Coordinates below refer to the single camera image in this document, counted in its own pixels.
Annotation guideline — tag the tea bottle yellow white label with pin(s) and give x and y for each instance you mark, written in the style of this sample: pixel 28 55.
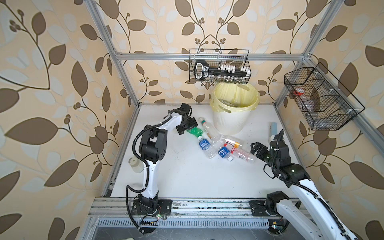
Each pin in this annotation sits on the tea bottle yellow white label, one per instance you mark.
pixel 232 141

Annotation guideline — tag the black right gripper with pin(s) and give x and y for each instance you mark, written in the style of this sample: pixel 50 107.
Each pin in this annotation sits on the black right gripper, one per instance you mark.
pixel 263 148

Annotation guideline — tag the green bottle yellow cap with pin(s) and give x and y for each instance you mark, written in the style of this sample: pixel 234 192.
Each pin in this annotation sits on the green bottle yellow cap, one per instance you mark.
pixel 197 132

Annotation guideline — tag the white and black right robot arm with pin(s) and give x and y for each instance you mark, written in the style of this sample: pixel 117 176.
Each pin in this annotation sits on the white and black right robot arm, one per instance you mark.
pixel 303 189

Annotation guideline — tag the white ribbed waste bin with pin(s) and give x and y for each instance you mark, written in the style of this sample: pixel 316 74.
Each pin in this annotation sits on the white ribbed waste bin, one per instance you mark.
pixel 230 120

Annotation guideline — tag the clear bottle red cap red print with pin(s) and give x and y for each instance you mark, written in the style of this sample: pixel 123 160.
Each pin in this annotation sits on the clear bottle red cap red print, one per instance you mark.
pixel 241 154

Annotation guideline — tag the water bottle blue label white cap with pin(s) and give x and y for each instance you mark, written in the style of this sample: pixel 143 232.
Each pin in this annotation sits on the water bottle blue label white cap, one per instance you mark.
pixel 208 149

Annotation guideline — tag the red capped item in basket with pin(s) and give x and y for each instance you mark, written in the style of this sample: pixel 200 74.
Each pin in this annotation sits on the red capped item in basket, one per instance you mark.
pixel 298 92

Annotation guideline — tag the clear bottle green band label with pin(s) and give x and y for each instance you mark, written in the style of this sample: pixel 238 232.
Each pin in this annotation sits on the clear bottle green band label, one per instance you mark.
pixel 229 104

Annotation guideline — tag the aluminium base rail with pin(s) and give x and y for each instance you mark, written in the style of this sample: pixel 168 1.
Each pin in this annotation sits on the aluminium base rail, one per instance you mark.
pixel 200 219

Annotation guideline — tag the black wire basket right wall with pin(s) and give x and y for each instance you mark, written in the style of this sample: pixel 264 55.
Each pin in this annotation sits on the black wire basket right wall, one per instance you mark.
pixel 327 104

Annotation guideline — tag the black wire basket back wall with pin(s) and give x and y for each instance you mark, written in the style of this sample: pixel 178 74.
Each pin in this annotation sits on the black wire basket back wall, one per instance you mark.
pixel 239 58

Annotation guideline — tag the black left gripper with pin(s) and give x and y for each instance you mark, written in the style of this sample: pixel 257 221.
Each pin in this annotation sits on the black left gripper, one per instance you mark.
pixel 193 123

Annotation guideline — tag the clear bottle green red neck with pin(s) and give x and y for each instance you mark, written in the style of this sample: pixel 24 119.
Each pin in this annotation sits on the clear bottle green red neck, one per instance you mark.
pixel 210 130

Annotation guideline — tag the yellow bin liner bag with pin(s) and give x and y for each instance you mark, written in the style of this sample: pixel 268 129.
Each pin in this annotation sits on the yellow bin liner bag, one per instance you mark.
pixel 245 95

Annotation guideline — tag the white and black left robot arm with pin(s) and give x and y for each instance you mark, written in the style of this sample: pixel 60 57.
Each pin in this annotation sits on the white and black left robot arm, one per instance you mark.
pixel 149 147

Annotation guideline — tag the small bottle blue label white cap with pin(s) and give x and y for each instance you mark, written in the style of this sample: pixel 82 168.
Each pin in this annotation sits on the small bottle blue label white cap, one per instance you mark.
pixel 225 153

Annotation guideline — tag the black wire basket wall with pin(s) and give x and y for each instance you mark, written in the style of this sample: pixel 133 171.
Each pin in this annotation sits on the black wire basket wall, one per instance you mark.
pixel 327 104
pixel 239 58

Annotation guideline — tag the black rack of white vials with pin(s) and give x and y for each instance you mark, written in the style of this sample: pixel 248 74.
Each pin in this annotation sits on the black rack of white vials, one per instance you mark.
pixel 221 73

